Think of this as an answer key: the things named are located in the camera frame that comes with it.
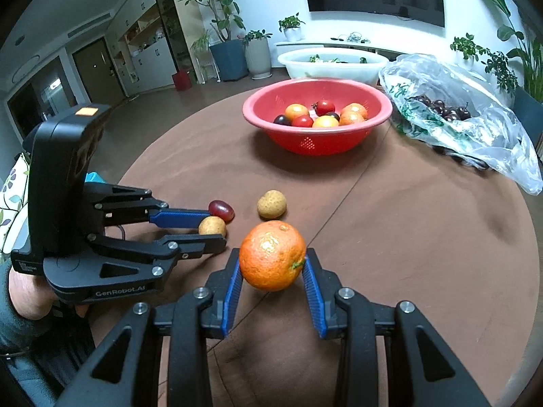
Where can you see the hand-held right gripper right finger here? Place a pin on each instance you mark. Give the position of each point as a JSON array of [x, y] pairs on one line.
[[314, 301]]

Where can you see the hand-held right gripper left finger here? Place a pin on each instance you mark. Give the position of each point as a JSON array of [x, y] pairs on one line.
[[232, 296]]

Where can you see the large plant in dark pot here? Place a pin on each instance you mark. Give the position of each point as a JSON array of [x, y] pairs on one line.
[[528, 72]]

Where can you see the orange with green stem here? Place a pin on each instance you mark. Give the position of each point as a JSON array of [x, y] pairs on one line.
[[272, 256]]

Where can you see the small plant on white stand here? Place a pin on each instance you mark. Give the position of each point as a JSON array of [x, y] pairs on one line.
[[202, 51]]

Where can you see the brown door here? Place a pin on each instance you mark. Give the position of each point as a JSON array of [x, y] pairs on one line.
[[95, 70]]

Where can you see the wood and white cabinet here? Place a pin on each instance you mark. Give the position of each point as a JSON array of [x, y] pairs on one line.
[[148, 51]]

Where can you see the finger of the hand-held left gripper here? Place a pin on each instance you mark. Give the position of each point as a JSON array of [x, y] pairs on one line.
[[199, 246], [178, 218]]

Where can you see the red plastic colander basin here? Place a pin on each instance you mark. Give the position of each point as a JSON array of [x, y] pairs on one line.
[[318, 142]]

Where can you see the small dark red plum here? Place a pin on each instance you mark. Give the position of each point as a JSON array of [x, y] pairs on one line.
[[222, 210]]

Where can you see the plant in grey pot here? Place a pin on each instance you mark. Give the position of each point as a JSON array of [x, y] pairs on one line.
[[258, 57]]

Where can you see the small plant in white pot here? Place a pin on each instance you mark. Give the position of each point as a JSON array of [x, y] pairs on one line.
[[292, 34]]

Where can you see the red bin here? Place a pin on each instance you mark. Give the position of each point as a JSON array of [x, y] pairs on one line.
[[181, 80]]

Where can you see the tall plant in blue pot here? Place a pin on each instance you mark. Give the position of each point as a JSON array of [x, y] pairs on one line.
[[229, 59]]

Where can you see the white low console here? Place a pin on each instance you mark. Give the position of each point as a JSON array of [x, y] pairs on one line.
[[382, 46]]

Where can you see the brown tablecloth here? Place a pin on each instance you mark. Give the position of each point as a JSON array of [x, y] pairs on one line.
[[403, 241]]

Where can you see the clear plastic bag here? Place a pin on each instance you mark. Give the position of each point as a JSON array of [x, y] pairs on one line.
[[488, 144]]

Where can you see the bushy plant in white pot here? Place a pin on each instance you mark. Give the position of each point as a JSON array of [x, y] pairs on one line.
[[466, 46]]

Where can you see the small brown kiwi fruit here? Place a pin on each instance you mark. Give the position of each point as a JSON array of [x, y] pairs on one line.
[[212, 226]]

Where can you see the white plastic basin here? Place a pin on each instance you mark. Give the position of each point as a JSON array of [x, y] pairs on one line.
[[339, 72]]

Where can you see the floral print cushion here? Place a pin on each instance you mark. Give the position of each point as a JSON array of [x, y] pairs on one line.
[[12, 195]]

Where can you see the green vegetables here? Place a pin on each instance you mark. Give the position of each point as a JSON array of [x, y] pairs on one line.
[[326, 59]]

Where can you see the person's left forearm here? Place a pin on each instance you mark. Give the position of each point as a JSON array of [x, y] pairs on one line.
[[42, 347]]

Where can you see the pile of dark cherries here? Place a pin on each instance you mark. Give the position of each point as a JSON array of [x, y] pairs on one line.
[[441, 108]]

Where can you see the person's left hand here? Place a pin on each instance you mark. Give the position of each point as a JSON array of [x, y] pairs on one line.
[[27, 296]]

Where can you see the leafy green plant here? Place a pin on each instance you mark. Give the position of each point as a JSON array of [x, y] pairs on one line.
[[502, 70]]

